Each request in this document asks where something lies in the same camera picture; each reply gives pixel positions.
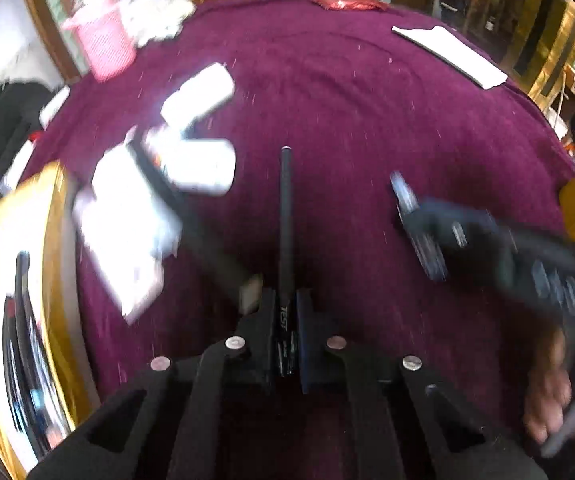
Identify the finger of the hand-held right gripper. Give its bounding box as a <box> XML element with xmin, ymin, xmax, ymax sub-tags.
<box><xmin>400</xmin><ymin>199</ymin><xmax>468</xmax><ymax>250</ymax></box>

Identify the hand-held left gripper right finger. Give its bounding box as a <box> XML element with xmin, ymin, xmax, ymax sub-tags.
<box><xmin>295</xmin><ymin>287</ymin><xmax>548</xmax><ymax>480</ymax></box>

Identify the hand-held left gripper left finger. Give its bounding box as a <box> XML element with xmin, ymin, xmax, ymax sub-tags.
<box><xmin>28</xmin><ymin>287</ymin><xmax>277</xmax><ymax>480</ymax></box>

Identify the black pen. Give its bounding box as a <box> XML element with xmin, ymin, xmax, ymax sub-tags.
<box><xmin>274</xmin><ymin>146</ymin><xmax>299</xmax><ymax>378</ymax></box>

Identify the yellow storage box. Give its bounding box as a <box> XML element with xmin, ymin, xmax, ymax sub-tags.
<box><xmin>0</xmin><ymin>160</ymin><xmax>101</xmax><ymax>480</ymax></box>

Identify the person's right hand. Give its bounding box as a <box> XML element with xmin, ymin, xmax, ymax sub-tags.
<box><xmin>523</xmin><ymin>327</ymin><xmax>575</xmax><ymax>446</ymax></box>

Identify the maroon tablecloth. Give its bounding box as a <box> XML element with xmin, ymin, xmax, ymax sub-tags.
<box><xmin>28</xmin><ymin>0</ymin><xmax>575</xmax><ymax>480</ymax></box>

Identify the long black stick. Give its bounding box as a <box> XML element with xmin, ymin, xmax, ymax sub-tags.
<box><xmin>126</xmin><ymin>137</ymin><xmax>263</xmax><ymax>313</ymax></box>

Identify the white folded cloth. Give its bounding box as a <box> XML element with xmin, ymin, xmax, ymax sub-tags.
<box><xmin>391</xmin><ymin>25</ymin><xmax>509</xmax><ymax>92</ymax></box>

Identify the white flat cloth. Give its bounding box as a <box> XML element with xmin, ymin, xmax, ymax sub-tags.
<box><xmin>72</xmin><ymin>145</ymin><xmax>183</xmax><ymax>326</ymax></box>

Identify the wooden railing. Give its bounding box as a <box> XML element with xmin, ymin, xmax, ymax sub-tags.
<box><xmin>465</xmin><ymin>0</ymin><xmax>533</xmax><ymax>61</ymax></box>

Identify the red foil packet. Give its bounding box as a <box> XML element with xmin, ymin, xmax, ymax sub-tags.
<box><xmin>312</xmin><ymin>0</ymin><xmax>391</xmax><ymax>12</ymax></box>

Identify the white paper sheet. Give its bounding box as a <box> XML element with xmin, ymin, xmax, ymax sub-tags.
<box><xmin>39</xmin><ymin>85</ymin><xmax>71</xmax><ymax>128</ymax></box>

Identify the pink woven basket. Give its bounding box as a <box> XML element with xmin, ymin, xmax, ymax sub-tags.
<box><xmin>62</xmin><ymin>0</ymin><xmax>136</xmax><ymax>83</ymax></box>

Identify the black bag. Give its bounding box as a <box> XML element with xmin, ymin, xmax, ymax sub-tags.
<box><xmin>0</xmin><ymin>80</ymin><xmax>68</xmax><ymax>221</ymax></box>

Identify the clear plastic bag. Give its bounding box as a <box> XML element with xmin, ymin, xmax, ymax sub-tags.
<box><xmin>70</xmin><ymin>0</ymin><xmax>197</xmax><ymax>48</ymax></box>

